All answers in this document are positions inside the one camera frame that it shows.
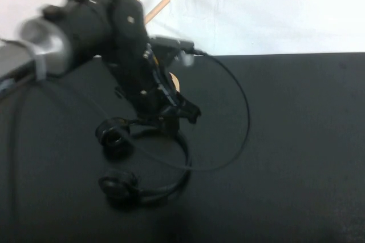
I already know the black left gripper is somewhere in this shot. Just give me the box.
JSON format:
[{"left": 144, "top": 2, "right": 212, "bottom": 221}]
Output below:
[{"left": 113, "top": 42, "right": 202, "bottom": 139}]

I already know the black over-ear headphones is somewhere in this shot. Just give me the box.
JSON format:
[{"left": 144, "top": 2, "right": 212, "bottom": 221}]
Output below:
[{"left": 95, "top": 115, "right": 193, "bottom": 207}]

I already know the wooden branch headphone stand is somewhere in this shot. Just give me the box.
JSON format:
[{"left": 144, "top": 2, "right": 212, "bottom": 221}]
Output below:
[{"left": 103, "top": 0, "right": 181, "bottom": 93}]

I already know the thin black camera cable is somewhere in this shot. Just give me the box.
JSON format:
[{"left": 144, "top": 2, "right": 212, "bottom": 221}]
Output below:
[{"left": 0, "top": 50, "right": 252, "bottom": 173}]

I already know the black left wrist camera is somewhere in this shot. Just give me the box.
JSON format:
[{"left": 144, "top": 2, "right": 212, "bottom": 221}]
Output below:
[{"left": 149, "top": 34, "right": 206, "bottom": 67}]

